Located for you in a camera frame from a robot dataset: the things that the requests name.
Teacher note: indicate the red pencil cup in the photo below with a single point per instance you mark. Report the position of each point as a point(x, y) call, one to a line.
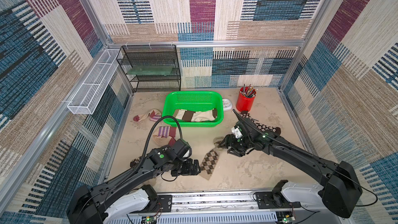
point(246, 98)

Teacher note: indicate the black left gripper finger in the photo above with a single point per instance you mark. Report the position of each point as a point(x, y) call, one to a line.
point(221, 142)
point(196, 167)

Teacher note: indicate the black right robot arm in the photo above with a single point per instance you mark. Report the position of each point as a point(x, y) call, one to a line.
point(341, 188)

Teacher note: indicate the brown argyle sock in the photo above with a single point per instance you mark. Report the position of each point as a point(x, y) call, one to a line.
point(210, 160)

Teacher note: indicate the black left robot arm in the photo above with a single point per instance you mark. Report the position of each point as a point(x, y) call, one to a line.
point(126, 192)

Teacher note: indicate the white wire wall basket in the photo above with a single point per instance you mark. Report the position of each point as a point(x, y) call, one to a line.
point(89, 94)

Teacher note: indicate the cream brown striped sock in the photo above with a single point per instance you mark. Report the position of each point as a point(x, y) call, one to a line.
point(192, 116)

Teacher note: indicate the black wire mesh shelf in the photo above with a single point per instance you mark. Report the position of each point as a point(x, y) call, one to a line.
point(147, 55)

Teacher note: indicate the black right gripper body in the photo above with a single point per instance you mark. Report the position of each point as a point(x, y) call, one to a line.
point(236, 144)

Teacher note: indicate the pink purple striped sock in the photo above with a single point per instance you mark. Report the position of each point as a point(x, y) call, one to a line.
point(165, 135)
point(153, 115)

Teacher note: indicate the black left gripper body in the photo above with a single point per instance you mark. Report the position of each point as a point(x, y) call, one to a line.
point(185, 168)

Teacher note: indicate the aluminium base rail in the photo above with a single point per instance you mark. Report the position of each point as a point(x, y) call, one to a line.
point(211, 207)

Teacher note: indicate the dark floral pattern sock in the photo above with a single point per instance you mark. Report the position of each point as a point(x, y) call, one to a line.
point(260, 126)

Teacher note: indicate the green glass plate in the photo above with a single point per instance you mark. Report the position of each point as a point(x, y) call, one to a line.
point(151, 70)

